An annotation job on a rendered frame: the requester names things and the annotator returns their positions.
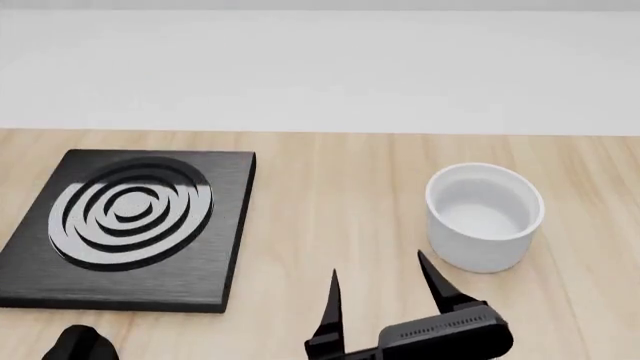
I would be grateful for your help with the white ceramic cup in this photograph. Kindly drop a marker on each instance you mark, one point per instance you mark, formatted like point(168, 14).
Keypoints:
point(480, 228)

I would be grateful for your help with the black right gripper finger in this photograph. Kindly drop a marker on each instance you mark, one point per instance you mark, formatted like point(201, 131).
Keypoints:
point(440, 290)
point(331, 311)

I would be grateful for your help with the black electric stove plate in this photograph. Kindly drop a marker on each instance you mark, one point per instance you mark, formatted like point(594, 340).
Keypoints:
point(150, 270)

